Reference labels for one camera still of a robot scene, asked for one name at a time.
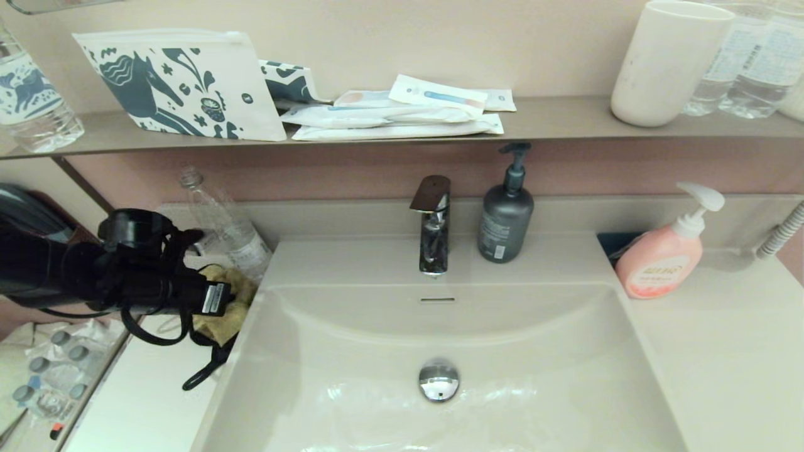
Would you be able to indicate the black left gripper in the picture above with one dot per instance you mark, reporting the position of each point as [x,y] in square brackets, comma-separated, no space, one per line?
[188,298]

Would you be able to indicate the yellow cloth black edge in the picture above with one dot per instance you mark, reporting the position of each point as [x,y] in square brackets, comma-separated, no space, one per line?
[229,314]

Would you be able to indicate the chrome single lever faucet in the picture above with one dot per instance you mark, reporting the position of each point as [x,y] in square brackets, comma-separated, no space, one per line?
[433,248]

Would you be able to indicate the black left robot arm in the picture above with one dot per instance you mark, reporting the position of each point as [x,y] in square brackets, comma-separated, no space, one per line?
[50,276]

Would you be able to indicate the chrome sink drain stopper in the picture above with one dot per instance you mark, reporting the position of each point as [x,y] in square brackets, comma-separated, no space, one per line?
[439,381]

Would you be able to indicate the white ceramic sink basin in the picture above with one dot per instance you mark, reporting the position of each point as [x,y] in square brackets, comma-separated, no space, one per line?
[534,364]

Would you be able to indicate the empty clear plastic bottle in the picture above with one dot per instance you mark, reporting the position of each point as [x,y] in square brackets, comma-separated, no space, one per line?
[248,248]

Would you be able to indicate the brown fabric holder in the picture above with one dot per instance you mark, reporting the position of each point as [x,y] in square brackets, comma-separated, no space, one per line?
[88,237]

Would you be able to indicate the dark grey hair dryer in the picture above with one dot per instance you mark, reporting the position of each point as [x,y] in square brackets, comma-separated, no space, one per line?
[25,210]

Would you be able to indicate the small red black object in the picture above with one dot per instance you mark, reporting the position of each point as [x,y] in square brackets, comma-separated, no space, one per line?
[55,432]

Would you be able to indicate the white pouch blue horse print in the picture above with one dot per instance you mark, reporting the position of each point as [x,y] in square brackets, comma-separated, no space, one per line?
[188,81]

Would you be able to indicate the small white blue print pouch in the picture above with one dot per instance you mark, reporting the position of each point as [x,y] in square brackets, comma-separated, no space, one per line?
[290,81]

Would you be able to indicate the water bottle blue print label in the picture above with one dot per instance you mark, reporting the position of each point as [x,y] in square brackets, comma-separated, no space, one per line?
[34,107]

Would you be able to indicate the long white sachet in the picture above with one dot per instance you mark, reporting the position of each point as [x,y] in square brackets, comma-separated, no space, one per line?
[377,116]
[399,132]

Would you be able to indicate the white flat sachet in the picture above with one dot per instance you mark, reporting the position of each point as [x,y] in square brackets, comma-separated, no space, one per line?
[363,98]

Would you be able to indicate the white sachet blue orange print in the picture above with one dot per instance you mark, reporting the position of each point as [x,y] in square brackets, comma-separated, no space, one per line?
[436,94]

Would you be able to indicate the dark grey pump bottle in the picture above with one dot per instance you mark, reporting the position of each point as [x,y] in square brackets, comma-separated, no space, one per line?
[505,225]

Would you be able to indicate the small white sachet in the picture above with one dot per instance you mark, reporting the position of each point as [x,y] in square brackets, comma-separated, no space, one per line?
[501,100]

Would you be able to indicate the pink pump soap bottle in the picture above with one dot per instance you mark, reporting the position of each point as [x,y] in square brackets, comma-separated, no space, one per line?
[659,262]

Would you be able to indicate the white plastic cup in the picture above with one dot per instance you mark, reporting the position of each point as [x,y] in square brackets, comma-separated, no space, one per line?
[666,68]

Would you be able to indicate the water bottle white label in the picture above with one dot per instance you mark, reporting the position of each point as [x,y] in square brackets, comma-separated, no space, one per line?
[713,74]
[769,74]

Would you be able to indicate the white container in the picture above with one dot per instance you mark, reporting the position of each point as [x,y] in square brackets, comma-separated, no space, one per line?
[794,103]

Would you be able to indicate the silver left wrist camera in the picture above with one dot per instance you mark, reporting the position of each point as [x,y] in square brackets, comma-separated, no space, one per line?
[193,248]

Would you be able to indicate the grey brown wall shelf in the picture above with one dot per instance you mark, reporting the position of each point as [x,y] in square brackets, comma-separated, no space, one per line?
[559,121]

